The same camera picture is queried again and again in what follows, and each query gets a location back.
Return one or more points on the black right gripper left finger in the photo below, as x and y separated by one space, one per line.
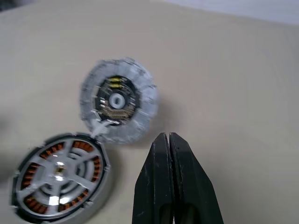
154 186

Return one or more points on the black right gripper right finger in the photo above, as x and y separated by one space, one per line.
194 191

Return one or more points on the grey tape roll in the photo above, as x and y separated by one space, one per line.
141 112

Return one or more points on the grey spoked rotor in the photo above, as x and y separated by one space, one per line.
46 171

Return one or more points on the grey motor housing with copper windings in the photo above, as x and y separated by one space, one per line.
32 168

